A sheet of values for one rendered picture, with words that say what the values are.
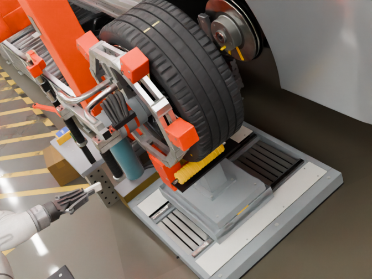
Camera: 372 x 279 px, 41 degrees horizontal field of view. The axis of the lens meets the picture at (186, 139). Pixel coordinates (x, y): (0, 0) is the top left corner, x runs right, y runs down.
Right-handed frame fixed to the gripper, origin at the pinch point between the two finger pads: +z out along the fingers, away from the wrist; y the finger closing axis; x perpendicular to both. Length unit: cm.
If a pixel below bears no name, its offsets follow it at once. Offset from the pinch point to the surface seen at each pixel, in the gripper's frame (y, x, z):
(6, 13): 245, -16, 65
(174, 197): 22, 44, 50
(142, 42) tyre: -12, -54, 27
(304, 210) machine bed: -34, 43, 84
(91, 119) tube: -9.0, -33.0, 2.9
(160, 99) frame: -21.6, -35.5, 24.1
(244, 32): -6, -39, 81
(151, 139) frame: 10.9, -1.2, 36.5
